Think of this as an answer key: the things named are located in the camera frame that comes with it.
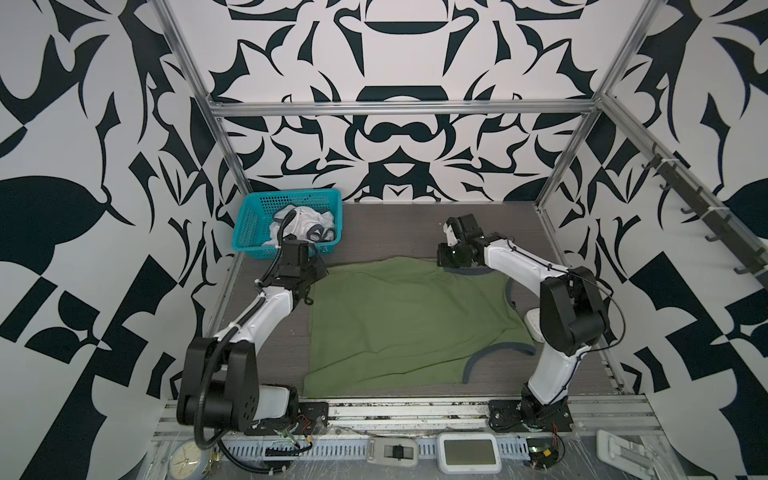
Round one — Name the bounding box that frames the analog clock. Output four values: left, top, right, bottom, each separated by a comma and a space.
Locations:
167, 440, 213, 480

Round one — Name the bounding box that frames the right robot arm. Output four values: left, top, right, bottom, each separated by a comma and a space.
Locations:
437, 214, 609, 425

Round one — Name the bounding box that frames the grey wall hook rack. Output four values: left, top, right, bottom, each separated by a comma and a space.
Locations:
643, 142, 767, 290

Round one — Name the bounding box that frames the teal plastic basket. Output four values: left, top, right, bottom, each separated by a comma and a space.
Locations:
232, 189, 343, 259

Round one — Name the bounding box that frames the small green circuit board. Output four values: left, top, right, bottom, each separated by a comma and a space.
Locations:
526, 436, 563, 471

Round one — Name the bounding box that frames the green tank top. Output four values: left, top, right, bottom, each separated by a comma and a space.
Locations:
303, 257, 537, 398

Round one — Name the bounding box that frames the white digital display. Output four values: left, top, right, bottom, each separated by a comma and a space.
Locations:
436, 432, 502, 474

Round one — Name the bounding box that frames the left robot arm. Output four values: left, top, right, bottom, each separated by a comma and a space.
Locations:
176, 235, 328, 450

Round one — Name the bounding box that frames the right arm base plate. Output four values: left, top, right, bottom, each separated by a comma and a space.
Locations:
488, 397, 573, 433

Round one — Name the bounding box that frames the white grey tank top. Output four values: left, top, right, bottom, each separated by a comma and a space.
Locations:
262, 204, 337, 246

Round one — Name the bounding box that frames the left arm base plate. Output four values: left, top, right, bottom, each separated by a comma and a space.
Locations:
245, 401, 329, 436

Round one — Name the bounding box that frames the black corrugated cable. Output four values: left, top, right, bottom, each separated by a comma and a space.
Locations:
191, 206, 313, 476

